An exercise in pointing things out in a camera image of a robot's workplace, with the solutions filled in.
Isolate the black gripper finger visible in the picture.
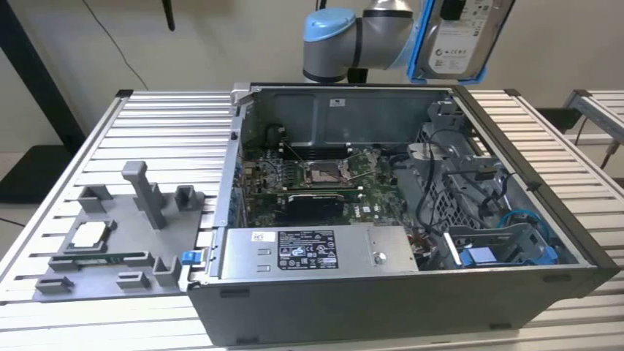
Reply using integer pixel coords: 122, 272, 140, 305
441, 0, 464, 21

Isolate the hard disk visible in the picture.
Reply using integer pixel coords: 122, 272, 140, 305
406, 0, 517, 84

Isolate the blue carrier in disk bay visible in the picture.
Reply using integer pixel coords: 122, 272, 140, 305
457, 247, 557, 268

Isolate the black box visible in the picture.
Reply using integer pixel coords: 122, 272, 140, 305
534, 107, 582, 135

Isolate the metal slat side table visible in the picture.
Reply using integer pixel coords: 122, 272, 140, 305
562, 89, 624, 142

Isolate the metal socket cover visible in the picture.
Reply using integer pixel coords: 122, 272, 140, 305
340, 149, 381, 173

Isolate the RAM slot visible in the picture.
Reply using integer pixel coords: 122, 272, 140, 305
281, 184, 362, 193
281, 143, 353, 161

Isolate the CPU socket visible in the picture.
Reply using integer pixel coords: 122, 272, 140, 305
304, 160, 350, 186

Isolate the grey metal drive cage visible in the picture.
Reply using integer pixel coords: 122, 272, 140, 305
393, 122, 552, 235

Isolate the green motherboard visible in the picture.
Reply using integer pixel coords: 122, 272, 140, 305
237, 144, 416, 227

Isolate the black antenna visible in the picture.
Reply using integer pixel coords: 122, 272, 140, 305
161, 0, 176, 33

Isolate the black graphics card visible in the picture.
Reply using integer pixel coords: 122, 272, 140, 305
280, 192, 345, 222

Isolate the silver power supply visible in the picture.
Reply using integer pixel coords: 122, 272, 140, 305
216, 225, 420, 279

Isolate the open grey PC case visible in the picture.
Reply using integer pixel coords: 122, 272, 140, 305
186, 82, 622, 347

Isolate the black slanted pole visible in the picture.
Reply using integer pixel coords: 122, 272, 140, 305
0, 0, 89, 147

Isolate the grey parts rack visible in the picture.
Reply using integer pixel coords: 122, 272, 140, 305
30, 160, 208, 303

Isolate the silver CPU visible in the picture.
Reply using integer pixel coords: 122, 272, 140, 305
70, 221, 108, 246

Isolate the green RAM stick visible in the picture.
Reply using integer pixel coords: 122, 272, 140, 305
50, 252, 146, 265

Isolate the long black wire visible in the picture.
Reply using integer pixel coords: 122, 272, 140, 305
416, 127, 469, 235

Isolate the looped black wire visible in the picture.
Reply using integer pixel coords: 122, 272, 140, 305
480, 170, 525, 220

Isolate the locking lever wire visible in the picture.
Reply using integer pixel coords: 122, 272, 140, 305
284, 141, 308, 164

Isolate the black plug cable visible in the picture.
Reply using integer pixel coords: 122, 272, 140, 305
600, 140, 618, 170

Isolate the blue wire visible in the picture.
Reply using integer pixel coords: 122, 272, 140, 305
500, 209, 554, 249

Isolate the red wire bundle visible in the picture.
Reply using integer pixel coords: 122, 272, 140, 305
408, 233, 430, 254

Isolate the thin black wall cable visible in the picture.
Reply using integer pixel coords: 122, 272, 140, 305
81, 0, 150, 91

